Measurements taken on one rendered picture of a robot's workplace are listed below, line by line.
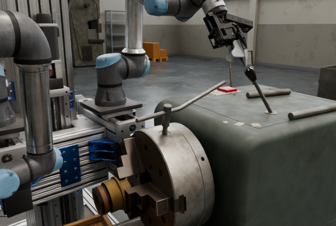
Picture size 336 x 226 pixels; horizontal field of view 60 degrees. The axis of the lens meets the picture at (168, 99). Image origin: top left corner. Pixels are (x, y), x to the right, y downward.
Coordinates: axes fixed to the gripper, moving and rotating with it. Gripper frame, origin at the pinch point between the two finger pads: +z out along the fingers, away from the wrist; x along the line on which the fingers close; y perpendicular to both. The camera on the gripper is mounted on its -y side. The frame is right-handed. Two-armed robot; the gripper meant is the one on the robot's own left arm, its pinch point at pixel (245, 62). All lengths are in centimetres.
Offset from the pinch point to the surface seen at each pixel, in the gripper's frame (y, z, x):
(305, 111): -3.0, 22.4, 10.5
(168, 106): 36.2, 6.9, 6.6
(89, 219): 61, 28, -31
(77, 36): -168, -508, -930
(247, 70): 8.3, 4.5, 8.5
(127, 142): 45.6, 10.4, -8.1
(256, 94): -8.5, 10.5, -11.8
